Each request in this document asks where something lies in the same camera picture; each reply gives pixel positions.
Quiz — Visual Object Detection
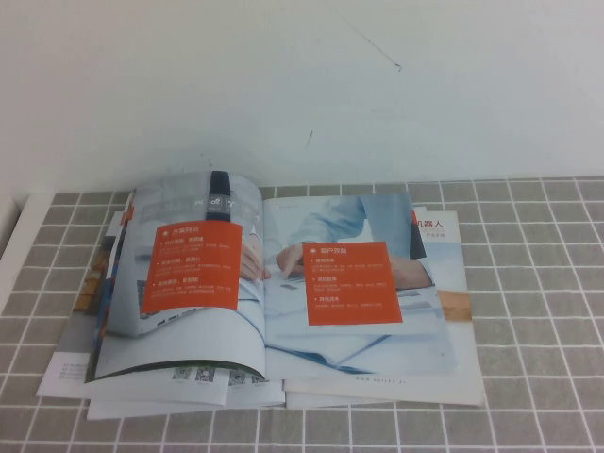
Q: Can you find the white side ledge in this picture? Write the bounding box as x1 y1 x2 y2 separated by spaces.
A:
0 188 53 315

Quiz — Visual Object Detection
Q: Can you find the magazine with orange panels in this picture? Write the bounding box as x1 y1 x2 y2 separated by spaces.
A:
75 170 458 384

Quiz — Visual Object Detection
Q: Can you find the grey checked tablecloth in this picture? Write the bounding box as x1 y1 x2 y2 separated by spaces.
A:
0 175 604 453

